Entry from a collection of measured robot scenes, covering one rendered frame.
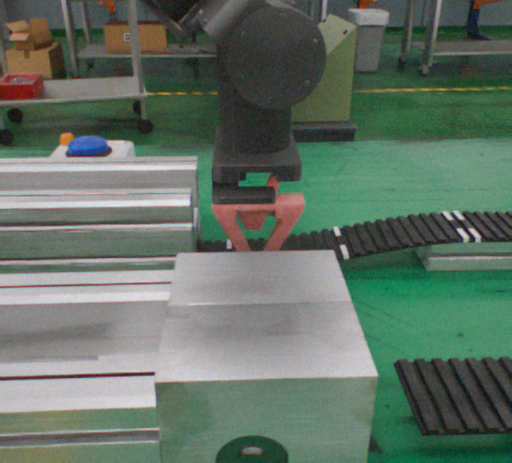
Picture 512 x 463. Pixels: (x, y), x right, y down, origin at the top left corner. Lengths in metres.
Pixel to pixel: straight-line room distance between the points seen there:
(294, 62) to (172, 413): 0.19
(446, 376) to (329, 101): 0.62
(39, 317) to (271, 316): 0.13
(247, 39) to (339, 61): 0.57
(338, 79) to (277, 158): 0.50
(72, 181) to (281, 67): 0.24
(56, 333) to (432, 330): 0.26
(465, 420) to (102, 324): 0.19
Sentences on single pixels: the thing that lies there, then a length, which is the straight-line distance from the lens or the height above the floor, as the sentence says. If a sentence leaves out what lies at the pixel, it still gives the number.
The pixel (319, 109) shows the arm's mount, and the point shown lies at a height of 0.80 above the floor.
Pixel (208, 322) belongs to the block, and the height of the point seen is 0.87.
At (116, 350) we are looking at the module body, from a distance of 0.31.
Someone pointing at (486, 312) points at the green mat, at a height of 0.78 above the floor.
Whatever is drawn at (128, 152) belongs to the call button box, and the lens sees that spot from 0.58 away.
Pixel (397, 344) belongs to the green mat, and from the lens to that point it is 0.39.
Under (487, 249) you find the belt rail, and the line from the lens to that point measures 0.49.
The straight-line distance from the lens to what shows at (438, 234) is 0.46.
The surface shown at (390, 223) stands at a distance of 0.48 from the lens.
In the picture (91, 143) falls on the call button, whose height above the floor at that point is 0.85.
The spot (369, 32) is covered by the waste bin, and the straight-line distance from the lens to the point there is 5.37.
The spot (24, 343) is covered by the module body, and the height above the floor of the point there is 0.84.
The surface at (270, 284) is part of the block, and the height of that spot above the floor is 0.87.
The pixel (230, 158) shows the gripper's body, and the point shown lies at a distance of 0.38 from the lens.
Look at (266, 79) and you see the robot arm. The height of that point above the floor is 0.96.
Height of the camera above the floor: 1.02
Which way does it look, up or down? 27 degrees down
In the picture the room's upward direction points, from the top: straight up
